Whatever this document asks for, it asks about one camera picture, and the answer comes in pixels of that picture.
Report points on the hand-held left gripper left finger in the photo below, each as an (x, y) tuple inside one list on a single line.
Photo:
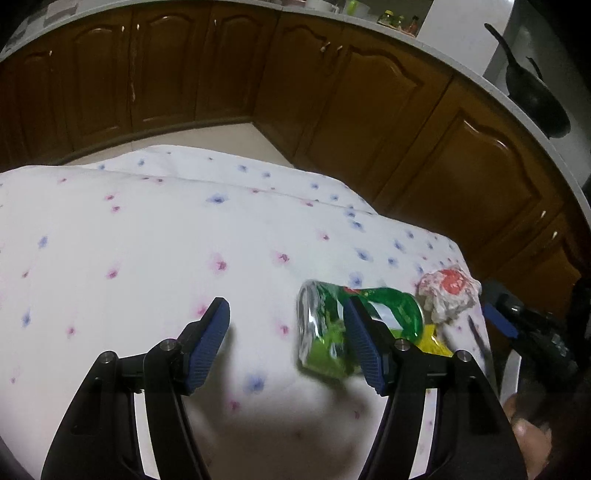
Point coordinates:
[(210, 341)]

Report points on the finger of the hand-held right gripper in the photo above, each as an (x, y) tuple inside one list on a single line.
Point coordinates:
[(501, 319)]

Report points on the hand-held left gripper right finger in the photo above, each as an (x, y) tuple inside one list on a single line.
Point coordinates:
[(364, 350)]

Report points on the dark green snack bag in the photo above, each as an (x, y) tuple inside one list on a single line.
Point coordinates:
[(323, 318)]

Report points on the white paper wrapper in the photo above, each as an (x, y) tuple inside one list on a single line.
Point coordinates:
[(443, 286)]

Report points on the yellow green snack bag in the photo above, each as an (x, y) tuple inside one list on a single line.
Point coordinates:
[(434, 344)]

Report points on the person's right hand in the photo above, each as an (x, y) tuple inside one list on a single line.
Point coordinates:
[(526, 434)]

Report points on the white floral cloth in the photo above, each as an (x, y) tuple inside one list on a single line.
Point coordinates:
[(138, 254)]

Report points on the wooden base cabinets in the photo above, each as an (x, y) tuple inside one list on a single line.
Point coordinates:
[(369, 129)]

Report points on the black wok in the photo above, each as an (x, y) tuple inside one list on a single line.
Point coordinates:
[(535, 97)]

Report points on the white cup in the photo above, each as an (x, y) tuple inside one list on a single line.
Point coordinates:
[(321, 4)]

